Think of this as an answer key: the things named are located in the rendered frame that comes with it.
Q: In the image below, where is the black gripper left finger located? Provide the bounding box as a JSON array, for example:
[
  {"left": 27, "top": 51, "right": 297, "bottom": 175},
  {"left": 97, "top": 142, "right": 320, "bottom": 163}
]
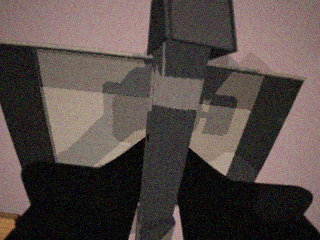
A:
[{"left": 20, "top": 137, "right": 145, "bottom": 240}]

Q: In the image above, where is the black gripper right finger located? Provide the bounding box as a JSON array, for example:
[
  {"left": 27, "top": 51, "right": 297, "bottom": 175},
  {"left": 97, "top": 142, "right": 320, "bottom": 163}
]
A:
[{"left": 177, "top": 148, "right": 314, "bottom": 240}]

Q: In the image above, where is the wooden board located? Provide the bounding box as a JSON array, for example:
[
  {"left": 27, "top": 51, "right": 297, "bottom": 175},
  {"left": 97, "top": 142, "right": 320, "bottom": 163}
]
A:
[{"left": 0, "top": 212, "right": 20, "bottom": 240}]

